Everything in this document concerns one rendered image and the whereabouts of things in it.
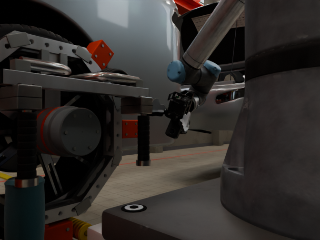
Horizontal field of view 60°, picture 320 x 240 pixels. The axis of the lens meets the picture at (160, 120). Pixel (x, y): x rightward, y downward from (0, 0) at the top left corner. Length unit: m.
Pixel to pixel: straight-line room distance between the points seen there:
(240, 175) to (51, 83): 0.55
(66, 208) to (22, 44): 0.50
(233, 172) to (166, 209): 0.05
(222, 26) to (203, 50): 0.09
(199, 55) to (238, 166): 0.75
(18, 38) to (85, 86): 0.25
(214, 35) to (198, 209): 0.76
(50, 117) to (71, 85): 0.12
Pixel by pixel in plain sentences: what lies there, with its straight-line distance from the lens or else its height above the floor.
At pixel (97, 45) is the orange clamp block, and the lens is 1.00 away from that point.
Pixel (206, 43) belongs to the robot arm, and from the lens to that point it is 0.92.
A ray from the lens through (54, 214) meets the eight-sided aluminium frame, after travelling 0.92.
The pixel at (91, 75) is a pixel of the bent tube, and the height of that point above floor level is 1.00.
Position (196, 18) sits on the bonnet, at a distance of 4.22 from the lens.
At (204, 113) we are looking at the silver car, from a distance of 3.25.
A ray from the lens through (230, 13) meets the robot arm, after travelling 0.89.
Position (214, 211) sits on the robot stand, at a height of 0.82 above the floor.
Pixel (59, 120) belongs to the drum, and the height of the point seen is 0.88.
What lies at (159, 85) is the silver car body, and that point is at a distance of 1.54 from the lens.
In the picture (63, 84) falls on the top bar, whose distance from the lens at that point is 0.68.
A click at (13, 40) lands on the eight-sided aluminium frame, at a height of 1.09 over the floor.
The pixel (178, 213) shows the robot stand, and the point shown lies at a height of 0.82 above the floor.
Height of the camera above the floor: 0.87
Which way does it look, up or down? 1 degrees up
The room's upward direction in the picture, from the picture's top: straight up
